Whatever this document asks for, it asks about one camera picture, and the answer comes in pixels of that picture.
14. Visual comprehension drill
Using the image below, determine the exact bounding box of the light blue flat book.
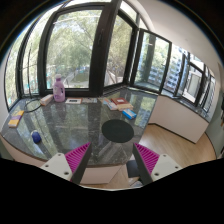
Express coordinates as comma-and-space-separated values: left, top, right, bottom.
103, 98, 118, 111

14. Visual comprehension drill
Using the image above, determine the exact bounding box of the orange flat box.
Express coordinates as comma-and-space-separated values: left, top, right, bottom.
117, 104, 133, 111

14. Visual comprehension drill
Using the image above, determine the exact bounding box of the flat white framed card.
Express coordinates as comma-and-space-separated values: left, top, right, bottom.
65, 98, 82, 104

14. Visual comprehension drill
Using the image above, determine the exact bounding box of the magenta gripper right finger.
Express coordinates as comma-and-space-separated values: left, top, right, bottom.
133, 143, 182, 185

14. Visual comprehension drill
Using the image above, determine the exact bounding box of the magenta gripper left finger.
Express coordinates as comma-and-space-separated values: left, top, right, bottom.
41, 142, 92, 184

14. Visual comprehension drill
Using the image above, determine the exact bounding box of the blue computer mouse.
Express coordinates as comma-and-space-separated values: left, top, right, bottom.
31, 130, 41, 144

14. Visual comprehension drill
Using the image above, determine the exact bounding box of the black window frame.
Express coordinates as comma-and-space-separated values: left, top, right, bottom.
0, 0, 216, 111

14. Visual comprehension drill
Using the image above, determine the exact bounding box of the blue and white box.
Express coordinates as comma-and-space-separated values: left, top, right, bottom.
122, 109, 136, 119

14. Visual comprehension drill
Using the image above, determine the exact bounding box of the beige box by bottle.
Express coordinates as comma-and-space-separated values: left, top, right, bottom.
40, 94, 53, 106

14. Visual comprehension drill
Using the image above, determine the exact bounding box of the purple detergent bottle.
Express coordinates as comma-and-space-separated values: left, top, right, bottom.
53, 74, 65, 102

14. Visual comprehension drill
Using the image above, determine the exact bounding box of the black cable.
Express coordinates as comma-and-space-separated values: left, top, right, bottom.
23, 99, 44, 114

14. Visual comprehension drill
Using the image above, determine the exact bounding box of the yellow and purple box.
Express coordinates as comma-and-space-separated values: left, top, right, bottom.
8, 110, 24, 128

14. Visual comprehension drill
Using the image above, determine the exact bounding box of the grey patterned flat card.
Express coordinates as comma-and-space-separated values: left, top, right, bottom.
82, 98, 97, 104

